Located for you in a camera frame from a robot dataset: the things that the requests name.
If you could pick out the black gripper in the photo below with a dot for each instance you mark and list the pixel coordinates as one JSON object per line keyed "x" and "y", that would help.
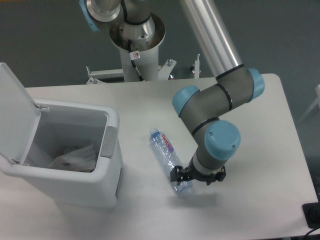
{"x": 179, "y": 174}

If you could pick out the clear plastic water bottle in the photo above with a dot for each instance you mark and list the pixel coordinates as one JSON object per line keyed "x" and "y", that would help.
{"x": 168, "y": 159}

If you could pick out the white paper wrapper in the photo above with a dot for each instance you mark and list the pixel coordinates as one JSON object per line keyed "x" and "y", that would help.
{"x": 77, "y": 160}

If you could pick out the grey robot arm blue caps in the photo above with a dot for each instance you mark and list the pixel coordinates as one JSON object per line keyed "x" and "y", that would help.
{"x": 200, "y": 110}

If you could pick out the white trash can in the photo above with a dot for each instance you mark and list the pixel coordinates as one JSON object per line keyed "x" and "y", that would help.
{"x": 69, "y": 124}

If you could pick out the white trash can lid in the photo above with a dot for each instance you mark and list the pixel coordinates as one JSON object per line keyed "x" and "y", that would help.
{"x": 19, "y": 117}

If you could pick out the black device at edge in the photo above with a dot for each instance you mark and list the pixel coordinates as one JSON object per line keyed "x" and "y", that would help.
{"x": 312, "y": 214}

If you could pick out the white furniture leg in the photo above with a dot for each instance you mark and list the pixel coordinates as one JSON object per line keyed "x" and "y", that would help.
{"x": 315, "y": 103}

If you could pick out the white metal base frame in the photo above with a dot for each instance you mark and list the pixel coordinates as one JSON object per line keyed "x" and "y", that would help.
{"x": 165, "y": 72}

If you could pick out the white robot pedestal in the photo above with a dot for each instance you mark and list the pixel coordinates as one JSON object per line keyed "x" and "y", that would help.
{"x": 139, "y": 48}

